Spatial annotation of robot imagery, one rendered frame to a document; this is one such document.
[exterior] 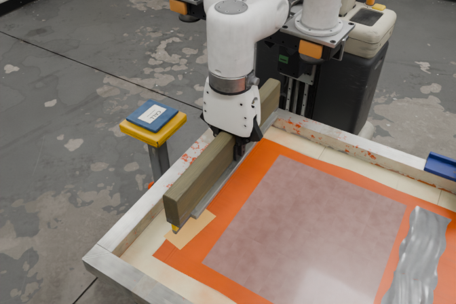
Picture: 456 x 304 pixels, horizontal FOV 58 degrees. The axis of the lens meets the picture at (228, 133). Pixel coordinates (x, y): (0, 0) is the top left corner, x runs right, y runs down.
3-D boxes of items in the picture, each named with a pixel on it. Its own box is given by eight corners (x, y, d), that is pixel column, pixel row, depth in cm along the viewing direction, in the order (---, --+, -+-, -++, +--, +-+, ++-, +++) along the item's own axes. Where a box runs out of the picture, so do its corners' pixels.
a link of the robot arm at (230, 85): (269, 64, 68) (267, 78, 70) (223, 49, 72) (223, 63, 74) (246, 86, 64) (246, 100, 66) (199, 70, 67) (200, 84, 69)
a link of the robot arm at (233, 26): (243, -26, 70) (296, -15, 66) (241, 31, 77) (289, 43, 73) (195, 9, 60) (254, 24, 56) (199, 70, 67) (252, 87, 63)
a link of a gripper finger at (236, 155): (256, 131, 76) (255, 157, 81) (241, 125, 78) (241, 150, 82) (248, 141, 74) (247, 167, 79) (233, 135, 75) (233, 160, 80)
